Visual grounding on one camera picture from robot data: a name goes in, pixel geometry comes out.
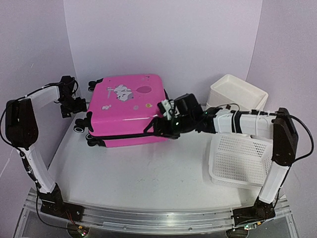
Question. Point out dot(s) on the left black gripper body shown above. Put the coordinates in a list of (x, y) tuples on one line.
[(70, 105)]

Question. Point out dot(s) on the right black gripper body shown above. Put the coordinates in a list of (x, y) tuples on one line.
[(173, 131)]

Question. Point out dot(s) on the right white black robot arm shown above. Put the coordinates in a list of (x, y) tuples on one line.
[(278, 128)]

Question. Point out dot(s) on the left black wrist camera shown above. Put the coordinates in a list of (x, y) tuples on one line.
[(68, 85)]

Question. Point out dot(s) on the pink cartoon child suitcase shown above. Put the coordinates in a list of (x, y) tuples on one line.
[(120, 108)]

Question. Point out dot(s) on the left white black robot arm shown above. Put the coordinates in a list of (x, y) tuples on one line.
[(21, 133)]

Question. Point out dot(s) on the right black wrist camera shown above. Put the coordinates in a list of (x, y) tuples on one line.
[(187, 105)]

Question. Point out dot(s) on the white three-drawer storage cabinet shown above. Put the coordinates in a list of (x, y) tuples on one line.
[(231, 89)]

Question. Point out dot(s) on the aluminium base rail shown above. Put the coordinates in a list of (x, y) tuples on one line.
[(137, 221)]

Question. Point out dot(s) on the white perforated plastic basket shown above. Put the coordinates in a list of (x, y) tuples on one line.
[(239, 161)]

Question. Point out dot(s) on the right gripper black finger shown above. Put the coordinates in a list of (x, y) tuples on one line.
[(167, 109), (155, 127)]

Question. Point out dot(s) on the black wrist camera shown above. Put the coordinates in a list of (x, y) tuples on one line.
[(187, 105), (68, 85)]

